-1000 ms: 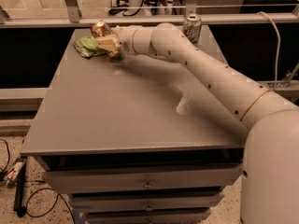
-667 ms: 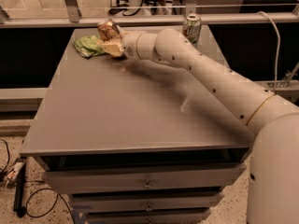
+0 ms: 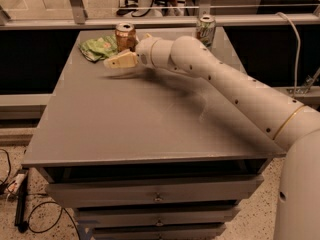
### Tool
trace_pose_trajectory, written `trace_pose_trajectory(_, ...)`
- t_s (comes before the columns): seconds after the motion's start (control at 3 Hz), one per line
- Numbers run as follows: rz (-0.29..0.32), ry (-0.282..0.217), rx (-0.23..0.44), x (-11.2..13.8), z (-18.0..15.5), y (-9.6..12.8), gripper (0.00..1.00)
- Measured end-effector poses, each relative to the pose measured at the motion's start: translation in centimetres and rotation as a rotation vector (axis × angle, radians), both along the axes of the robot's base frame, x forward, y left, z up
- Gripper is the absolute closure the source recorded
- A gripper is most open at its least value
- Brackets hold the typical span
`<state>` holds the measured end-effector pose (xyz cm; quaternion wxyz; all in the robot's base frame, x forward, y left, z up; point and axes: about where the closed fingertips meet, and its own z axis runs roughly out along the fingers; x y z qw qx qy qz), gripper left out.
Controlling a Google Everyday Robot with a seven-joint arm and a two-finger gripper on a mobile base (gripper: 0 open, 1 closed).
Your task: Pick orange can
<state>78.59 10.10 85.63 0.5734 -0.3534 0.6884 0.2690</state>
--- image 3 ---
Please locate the black bar on floor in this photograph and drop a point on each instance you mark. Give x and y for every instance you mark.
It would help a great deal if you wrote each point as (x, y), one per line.
(20, 223)

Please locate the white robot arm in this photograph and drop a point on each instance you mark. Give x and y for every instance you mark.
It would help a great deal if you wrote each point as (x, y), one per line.
(292, 125)

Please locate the metal railing frame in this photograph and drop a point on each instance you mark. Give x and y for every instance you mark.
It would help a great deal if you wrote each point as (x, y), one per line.
(67, 14)

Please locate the white power strip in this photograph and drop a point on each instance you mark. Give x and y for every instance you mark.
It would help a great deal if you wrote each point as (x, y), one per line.
(14, 186)

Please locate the orange soda can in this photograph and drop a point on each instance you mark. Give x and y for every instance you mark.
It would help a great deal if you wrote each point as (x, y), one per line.
(125, 34)

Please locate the grey drawer cabinet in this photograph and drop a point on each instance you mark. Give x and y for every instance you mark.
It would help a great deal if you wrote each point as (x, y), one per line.
(113, 125)

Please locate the middle grey drawer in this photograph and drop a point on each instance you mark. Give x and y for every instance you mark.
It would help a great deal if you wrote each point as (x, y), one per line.
(156, 216)

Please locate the green white soda can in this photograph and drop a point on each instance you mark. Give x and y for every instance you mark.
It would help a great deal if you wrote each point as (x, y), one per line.
(205, 30)

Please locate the grey drawer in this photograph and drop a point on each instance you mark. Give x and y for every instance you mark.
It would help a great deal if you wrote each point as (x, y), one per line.
(160, 191)
(167, 232)
(156, 216)

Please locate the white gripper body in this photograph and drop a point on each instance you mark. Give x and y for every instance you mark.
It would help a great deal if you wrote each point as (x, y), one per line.
(143, 50)

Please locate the green chip bag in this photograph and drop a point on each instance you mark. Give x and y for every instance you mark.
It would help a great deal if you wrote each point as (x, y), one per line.
(98, 49)

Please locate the top grey drawer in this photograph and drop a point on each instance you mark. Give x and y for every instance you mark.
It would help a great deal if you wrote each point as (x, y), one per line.
(160, 191)

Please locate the bottom grey drawer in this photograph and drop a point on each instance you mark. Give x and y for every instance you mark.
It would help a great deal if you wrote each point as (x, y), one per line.
(167, 232)

